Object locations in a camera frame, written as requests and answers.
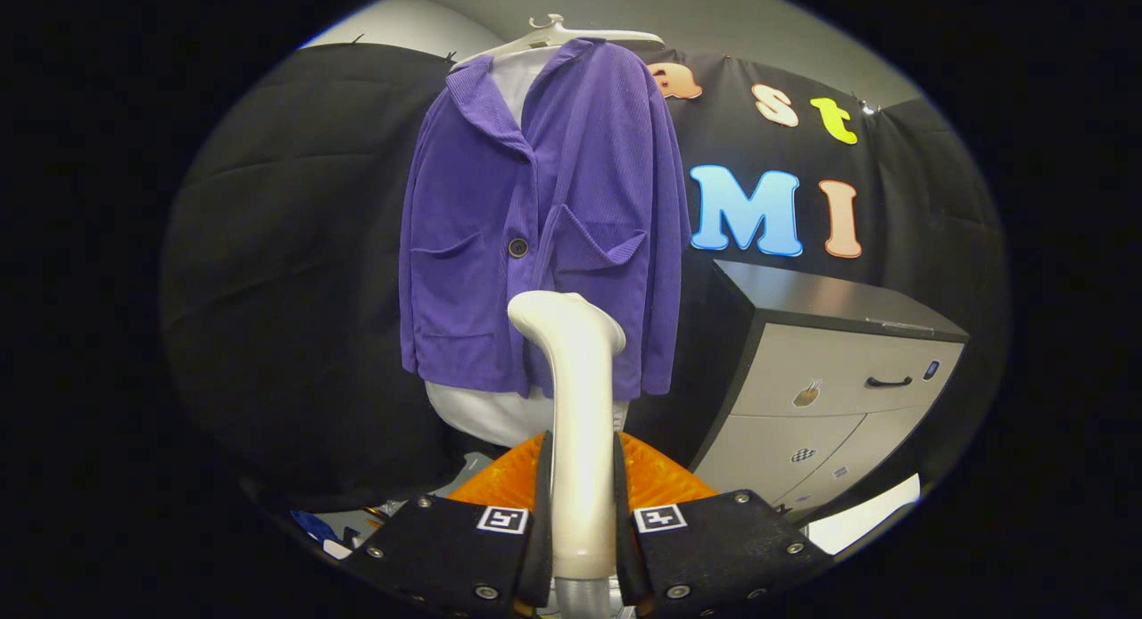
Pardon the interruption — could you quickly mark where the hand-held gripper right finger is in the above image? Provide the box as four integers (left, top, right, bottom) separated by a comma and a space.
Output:
611, 430, 835, 619

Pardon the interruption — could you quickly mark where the blue object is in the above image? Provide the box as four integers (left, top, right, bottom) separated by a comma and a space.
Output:
290, 510, 342, 550

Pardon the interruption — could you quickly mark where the beige cabinet with dark top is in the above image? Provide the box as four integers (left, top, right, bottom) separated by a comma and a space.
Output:
687, 260, 971, 522

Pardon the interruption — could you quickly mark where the grey garment steamer hose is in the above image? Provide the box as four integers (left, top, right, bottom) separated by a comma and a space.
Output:
553, 579, 612, 619

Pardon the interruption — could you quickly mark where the black backdrop cloth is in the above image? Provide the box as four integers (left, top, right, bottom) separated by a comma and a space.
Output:
161, 41, 1009, 513

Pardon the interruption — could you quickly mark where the purple jacket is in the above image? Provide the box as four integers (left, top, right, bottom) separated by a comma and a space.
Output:
398, 37, 692, 401

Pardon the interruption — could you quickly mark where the cream clothes hanger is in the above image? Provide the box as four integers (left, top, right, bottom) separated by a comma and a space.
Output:
451, 14, 666, 71

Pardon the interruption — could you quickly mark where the white garment steamer head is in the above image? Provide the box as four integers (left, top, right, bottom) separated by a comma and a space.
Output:
507, 291, 627, 582

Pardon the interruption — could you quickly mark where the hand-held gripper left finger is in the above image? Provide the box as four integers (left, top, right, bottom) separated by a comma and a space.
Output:
343, 430, 554, 619

